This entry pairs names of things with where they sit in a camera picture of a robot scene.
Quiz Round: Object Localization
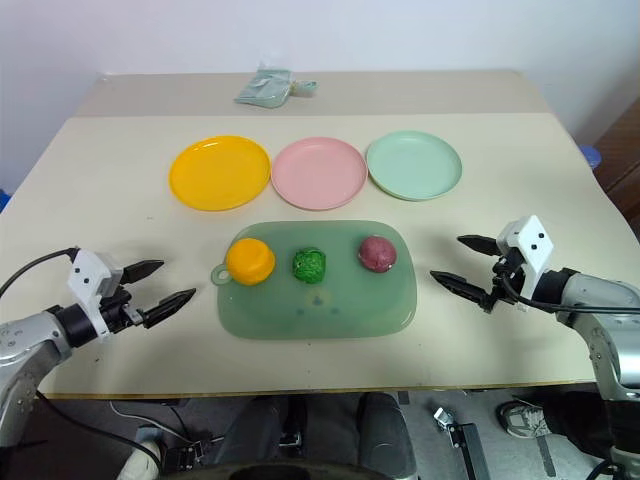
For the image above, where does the white shoe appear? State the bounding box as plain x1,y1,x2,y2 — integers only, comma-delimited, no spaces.
121,437,162,480

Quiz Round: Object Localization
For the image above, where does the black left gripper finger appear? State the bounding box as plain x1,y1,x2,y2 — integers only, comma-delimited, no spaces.
121,259,166,284
141,287,198,330

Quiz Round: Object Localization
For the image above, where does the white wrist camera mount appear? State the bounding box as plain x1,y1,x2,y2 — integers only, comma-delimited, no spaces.
496,214,556,302
67,249,125,344

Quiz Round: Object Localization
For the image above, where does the green toy vegetable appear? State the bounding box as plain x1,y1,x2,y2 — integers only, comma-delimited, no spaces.
291,246,328,286

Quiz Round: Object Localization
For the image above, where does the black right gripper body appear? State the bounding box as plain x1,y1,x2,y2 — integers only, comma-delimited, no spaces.
480,255,529,315

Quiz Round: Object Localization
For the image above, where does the blue round object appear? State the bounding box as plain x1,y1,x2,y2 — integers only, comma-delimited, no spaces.
580,143,604,172

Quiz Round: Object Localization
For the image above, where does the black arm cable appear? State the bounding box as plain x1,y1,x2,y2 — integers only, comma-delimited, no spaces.
500,273,640,316
0,247,81,301

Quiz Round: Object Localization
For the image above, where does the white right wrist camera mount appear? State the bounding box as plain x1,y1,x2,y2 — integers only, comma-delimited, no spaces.
496,214,556,302

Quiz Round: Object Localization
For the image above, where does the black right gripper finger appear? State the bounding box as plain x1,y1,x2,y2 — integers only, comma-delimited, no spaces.
429,270,489,309
456,234,500,259

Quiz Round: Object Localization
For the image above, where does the brown wooden cabinet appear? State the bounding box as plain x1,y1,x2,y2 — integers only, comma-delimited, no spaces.
592,97,640,219

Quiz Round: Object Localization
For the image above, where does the yellow plate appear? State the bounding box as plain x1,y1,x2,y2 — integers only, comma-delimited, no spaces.
168,134,272,213

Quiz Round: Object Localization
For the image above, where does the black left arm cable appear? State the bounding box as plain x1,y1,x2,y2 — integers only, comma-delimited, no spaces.
0,247,81,301

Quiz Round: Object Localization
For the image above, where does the pink plate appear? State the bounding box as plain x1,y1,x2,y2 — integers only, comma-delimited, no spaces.
270,136,369,211

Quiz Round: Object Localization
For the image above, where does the black metal stand foot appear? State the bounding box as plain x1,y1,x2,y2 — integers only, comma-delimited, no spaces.
432,407,491,480

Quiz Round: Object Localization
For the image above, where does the translucent green cutting board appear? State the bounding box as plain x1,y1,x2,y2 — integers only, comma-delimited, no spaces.
210,219,419,341

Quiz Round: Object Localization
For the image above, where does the green plate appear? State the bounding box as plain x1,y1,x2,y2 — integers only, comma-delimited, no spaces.
365,130,464,203

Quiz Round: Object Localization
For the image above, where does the pale green plastic bag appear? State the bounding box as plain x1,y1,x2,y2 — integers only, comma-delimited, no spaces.
233,65,318,109

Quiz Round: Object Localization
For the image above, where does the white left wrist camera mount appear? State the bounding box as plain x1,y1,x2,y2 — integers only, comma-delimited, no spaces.
67,249,125,344

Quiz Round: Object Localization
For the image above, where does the dark rounded robot leg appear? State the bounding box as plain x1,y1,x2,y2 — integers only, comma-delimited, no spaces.
349,392,419,480

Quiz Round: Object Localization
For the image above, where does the orange fruit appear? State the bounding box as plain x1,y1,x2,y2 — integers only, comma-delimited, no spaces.
225,237,277,287

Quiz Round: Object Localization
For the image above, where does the grey sneaker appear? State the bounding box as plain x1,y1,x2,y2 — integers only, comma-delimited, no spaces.
495,399,551,438

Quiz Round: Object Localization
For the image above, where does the purple red fruit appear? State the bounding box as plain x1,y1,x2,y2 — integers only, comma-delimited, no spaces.
357,235,399,275

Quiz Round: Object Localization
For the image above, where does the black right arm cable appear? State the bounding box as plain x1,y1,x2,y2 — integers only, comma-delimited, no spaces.
500,273,640,316

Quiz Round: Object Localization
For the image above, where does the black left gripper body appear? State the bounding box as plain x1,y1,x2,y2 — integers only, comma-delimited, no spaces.
99,284,147,335

